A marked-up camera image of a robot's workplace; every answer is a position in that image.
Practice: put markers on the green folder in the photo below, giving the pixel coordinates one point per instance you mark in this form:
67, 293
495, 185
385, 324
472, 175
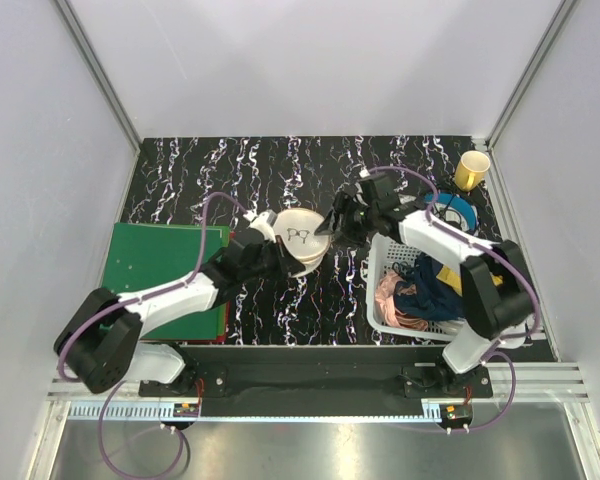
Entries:
143, 256

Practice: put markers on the white plastic laundry basket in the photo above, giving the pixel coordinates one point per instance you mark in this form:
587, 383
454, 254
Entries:
382, 254

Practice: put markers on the white packet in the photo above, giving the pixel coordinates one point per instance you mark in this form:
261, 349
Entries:
408, 200

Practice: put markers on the navy blue garment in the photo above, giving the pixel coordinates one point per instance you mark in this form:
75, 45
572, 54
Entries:
419, 293

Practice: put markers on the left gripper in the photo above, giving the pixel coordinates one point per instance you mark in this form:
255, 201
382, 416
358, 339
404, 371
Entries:
286, 264

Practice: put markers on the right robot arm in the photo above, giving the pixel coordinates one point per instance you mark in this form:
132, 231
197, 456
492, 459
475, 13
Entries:
498, 297

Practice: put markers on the yellow mug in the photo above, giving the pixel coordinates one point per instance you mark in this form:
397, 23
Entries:
471, 170

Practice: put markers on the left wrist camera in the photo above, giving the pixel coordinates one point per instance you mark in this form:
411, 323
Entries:
261, 226

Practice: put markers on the yellow garment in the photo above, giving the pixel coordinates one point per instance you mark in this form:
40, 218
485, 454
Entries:
451, 279

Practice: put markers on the blue tape roll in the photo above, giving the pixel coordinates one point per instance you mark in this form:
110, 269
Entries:
462, 210

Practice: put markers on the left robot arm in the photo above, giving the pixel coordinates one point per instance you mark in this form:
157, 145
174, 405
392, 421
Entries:
101, 346

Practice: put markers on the pink garment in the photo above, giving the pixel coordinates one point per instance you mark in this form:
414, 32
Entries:
384, 300

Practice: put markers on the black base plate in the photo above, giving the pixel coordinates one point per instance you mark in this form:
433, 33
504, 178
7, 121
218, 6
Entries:
266, 382

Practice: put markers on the red folder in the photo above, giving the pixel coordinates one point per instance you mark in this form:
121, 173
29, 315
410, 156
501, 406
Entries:
223, 319

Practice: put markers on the white mesh laundry bag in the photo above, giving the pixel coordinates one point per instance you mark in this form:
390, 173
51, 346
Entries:
296, 227

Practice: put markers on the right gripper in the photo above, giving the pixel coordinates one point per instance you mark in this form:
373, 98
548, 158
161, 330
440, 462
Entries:
344, 205

